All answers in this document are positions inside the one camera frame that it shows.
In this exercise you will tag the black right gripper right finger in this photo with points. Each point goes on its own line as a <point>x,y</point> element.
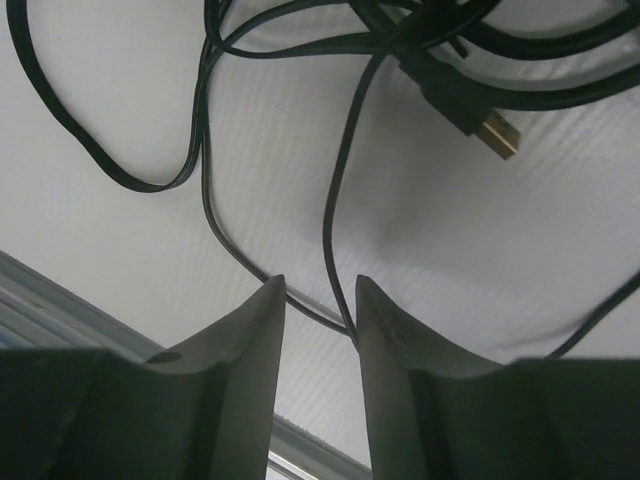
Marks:
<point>435,410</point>

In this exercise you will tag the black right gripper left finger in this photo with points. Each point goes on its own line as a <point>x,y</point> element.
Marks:
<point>202,409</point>

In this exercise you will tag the aluminium mounting rail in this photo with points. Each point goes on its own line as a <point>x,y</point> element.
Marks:
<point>39,313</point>

